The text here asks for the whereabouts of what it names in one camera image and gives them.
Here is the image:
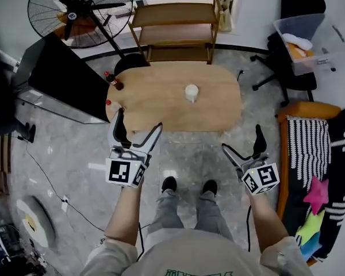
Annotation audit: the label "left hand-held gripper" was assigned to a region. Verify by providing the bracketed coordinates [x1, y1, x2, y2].
[105, 108, 164, 189]

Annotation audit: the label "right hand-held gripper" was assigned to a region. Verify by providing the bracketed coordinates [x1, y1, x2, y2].
[221, 124, 281, 196]

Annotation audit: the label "person's left forearm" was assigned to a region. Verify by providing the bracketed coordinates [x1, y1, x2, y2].
[104, 186, 148, 251]

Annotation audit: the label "person's right forearm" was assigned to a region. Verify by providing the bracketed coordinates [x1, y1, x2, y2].
[248, 193, 290, 254]

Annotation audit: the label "wooden oval coffee table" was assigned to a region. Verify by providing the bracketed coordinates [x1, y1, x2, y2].
[105, 64, 243, 133]

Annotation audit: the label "red-capped labelled bottle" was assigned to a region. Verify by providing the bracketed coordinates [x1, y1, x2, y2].
[105, 99, 126, 112]

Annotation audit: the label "person's right black shoe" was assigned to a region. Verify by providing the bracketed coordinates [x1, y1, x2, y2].
[201, 179, 219, 197]

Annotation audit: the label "person's black shoe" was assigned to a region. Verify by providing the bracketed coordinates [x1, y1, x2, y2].
[201, 179, 219, 197]
[161, 175, 178, 194]

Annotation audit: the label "dark cola bottle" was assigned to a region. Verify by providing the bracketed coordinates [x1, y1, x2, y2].
[103, 71, 125, 91]

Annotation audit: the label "person's left black shoe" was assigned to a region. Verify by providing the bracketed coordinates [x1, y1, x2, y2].
[161, 175, 178, 194]

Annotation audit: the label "orange sofa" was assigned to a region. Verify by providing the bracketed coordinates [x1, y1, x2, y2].
[276, 101, 345, 267]

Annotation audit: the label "white mug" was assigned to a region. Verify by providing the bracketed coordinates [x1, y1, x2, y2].
[184, 83, 200, 104]

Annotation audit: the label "person's grey trousers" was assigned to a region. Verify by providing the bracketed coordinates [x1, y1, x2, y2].
[146, 189, 234, 242]

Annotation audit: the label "pink star pillow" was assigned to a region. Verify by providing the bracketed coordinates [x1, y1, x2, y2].
[302, 175, 330, 216]

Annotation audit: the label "black office chair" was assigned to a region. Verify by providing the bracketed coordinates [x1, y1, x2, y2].
[250, 0, 327, 108]

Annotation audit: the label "black white striped blanket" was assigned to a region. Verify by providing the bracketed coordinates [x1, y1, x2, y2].
[284, 108, 345, 263]

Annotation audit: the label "green star pillow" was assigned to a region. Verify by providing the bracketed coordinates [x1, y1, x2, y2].
[295, 209, 326, 246]

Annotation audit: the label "clear plastic storage box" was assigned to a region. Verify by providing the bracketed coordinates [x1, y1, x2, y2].
[273, 12, 345, 76]

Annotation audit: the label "orange cloth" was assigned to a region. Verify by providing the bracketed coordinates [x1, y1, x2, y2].
[287, 43, 316, 60]

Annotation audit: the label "person's light grey shirt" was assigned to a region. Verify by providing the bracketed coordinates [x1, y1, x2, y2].
[80, 228, 315, 276]

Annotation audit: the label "blue star pillow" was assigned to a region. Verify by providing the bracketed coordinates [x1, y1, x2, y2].
[300, 231, 323, 262]

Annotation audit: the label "white cloth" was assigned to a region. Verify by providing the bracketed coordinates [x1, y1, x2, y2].
[281, 32, 313, 51]

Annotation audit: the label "wooden shelf rack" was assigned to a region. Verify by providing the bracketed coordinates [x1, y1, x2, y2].
[127, 0, 222, 66]

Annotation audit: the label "fried egg shaped rug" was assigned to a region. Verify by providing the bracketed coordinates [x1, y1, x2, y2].
[15, 195, 57, 248]

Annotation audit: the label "beige tote bag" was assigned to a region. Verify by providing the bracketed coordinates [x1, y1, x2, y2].
[216, 0, 233, 33]

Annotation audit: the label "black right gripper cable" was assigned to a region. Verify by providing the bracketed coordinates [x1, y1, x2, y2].
[246, 205, 252, 253]

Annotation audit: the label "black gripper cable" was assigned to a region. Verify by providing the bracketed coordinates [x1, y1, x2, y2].
[136, 223, 146, 263]
[246, 205, 252, 253]

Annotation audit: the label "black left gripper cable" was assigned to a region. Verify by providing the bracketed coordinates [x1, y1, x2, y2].
[136, 223, 146, 263]

